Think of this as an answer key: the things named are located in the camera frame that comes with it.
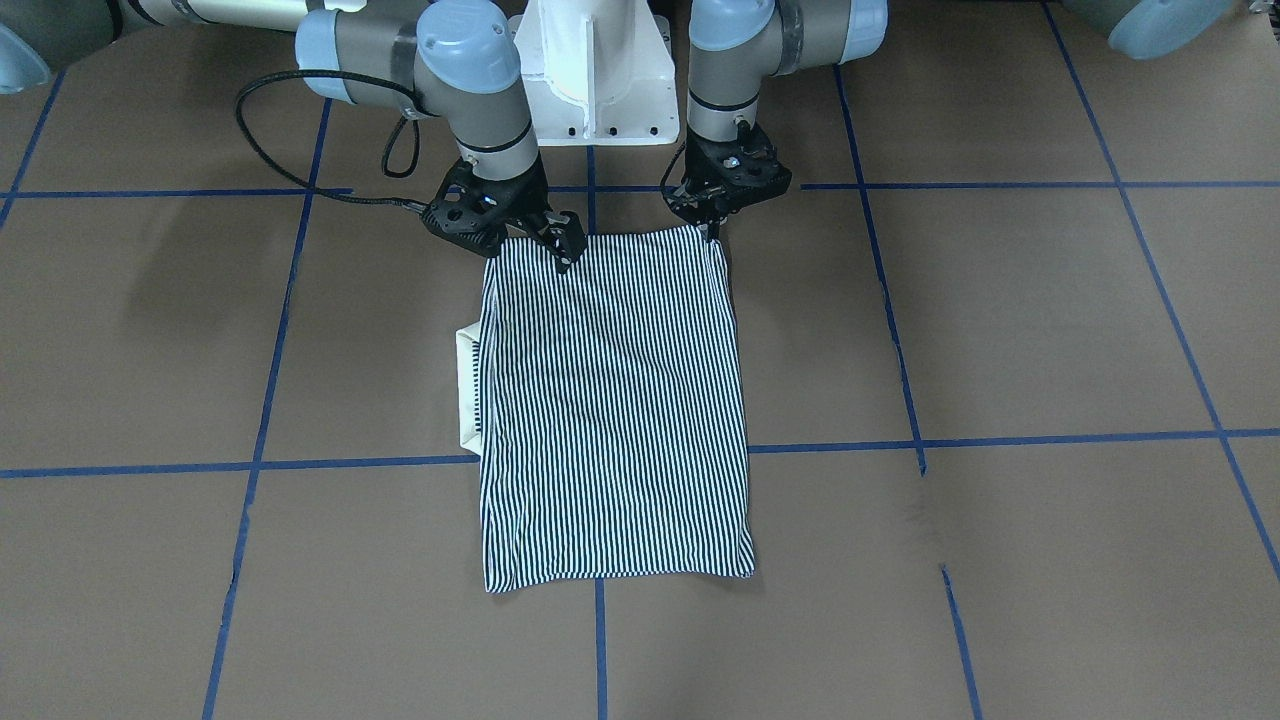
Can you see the blue white striped polo shirt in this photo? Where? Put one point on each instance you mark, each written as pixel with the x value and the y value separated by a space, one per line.
pixel 605 406

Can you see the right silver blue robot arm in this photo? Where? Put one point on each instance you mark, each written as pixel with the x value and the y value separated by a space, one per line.
pixel 455 60

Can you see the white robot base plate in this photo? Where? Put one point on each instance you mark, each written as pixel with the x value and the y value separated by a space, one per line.
pixel 597 73

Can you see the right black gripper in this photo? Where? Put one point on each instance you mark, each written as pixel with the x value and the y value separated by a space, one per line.
pixel 523 200

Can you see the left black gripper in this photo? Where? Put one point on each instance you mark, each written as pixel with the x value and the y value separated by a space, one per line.
pixel 712 226

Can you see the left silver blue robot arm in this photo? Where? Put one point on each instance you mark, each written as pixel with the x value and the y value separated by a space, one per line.
pixel 735 45

